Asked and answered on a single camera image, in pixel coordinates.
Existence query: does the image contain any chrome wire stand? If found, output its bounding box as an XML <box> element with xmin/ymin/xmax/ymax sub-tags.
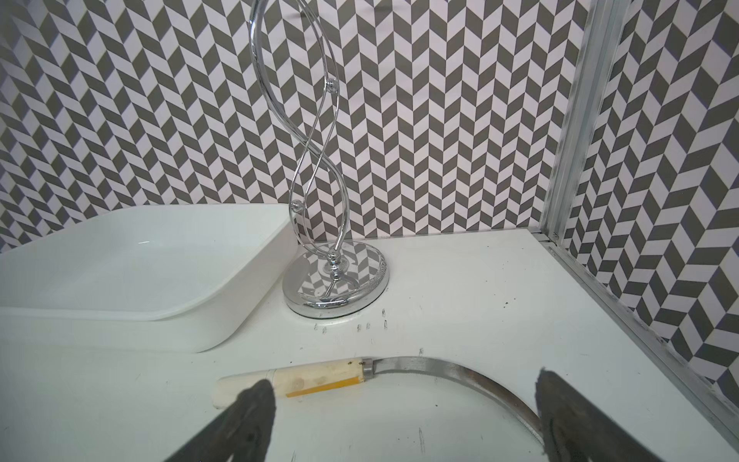
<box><xmin>249</xmin><ymin>1</ymin><xmax>390</xmax><ymax>320</ymax></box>

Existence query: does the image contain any white plastic storage box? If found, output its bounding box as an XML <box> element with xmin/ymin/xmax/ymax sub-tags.
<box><xmin>1</xmin><ymin>204</ymin><xmax>298</xmax><ymax>352</ymax></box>

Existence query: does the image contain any sickle near chrome stand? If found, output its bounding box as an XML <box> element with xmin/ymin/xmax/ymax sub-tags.
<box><xmin>212</xmin><ymin>356</ymin><xmax>544</xmax><ymax>444</ymax></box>

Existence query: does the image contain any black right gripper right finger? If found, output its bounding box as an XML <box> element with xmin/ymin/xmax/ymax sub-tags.
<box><xmin>535</xmin><ymin>370</ymin><xmax>660</xmax><ymax>461</ymax></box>

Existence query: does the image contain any aluminium corner post right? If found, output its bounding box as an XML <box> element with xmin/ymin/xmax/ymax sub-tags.
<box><xmin>540</xmin><ymin>0</ymin><xmax>630</xmax><ymax>246</ymax></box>

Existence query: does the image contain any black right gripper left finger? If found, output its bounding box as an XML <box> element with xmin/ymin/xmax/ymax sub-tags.
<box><xmin>167</xmin><ymin>379</ymin><xmax>276</xmax><ymax>462</ymax></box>

